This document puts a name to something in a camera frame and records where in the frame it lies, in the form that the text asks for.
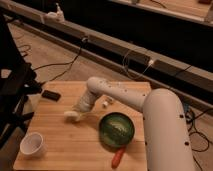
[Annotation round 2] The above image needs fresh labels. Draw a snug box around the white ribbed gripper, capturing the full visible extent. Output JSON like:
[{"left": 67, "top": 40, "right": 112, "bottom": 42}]
[{"left": 73, "top": 90, "right": 99, "bottom": 113}]

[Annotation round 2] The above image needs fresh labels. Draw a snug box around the white sponge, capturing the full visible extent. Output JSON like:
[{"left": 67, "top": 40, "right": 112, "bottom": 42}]
[{"left": 64, "top": 111, "right": 81, "bottom": 122}]

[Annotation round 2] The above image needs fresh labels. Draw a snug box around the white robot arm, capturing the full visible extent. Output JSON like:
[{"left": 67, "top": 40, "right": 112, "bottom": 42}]
[{"left": 74, "top": 77, "right": 195, "bottom": 171}]

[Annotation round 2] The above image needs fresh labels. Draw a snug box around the white tube bottle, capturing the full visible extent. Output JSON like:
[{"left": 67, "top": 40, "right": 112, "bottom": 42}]
[{"left": 102, "top": 97, "right": 114, "bottom": 108}]

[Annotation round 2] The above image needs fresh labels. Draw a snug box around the black rectangular remote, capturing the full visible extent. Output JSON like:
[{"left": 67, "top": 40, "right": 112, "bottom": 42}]
[{"left": 42, "top": 90, "right": 61, "bottom": 101}]

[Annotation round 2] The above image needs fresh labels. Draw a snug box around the green frying pan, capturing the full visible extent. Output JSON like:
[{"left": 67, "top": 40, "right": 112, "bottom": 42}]
[{"left": 99, "top": 112, "right": 135, "bottom": 148}]

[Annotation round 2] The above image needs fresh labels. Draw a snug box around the white paper cup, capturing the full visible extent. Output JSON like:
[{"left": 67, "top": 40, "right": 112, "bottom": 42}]
[{"left": 20, "top": 132, "right": 46, "bottom": 158}]

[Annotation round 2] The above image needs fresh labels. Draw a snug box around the black tripod stand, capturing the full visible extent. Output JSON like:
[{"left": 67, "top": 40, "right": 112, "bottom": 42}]
[{"left": 0, "top": 11, "right": 42, "bottom": 149}]

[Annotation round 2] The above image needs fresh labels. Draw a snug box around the white object on ledge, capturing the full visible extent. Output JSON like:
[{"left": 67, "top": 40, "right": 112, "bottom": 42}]
[{"left": 46, "top": 4, "right": 65, "bottom": 22}]

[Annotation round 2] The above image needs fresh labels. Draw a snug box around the black floor cable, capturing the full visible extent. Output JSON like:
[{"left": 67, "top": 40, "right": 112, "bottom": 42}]
[{"left": 31, "top": 38, "right": 88, "bottom": 84}]

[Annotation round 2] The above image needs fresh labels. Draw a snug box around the orange pan handle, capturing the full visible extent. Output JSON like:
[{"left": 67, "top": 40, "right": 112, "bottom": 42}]
[{"left": 111, "top": 147, "right": 126, "bottom": 169}]

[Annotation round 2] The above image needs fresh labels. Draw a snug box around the white looped cable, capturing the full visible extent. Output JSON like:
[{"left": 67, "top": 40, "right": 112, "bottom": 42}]
[{"left": 121, "top": 49, "right": 156, "bottom": 80}]

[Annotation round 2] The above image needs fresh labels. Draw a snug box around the black cable tangle right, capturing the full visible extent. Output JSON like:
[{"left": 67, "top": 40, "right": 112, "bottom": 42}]
[{"left": 183, "top": 104, "right": 213, "bottom": 171}]

